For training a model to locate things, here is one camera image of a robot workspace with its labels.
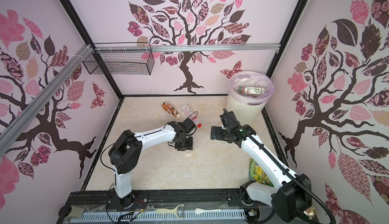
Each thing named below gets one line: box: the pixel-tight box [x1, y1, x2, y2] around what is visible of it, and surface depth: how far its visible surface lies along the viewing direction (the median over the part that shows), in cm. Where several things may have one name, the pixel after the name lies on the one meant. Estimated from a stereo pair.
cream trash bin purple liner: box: [226, 70, 275, 126], surface depth 92 cm
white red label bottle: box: [233, 84, 267, 96], surface depth 94 cm
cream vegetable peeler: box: [156, 204, 185, 220], surface depth 72 cm
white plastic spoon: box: [194, 207, 222, 215], surface depth 72 cm
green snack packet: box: [249, 158, 275, 188], surface depth 81 cm
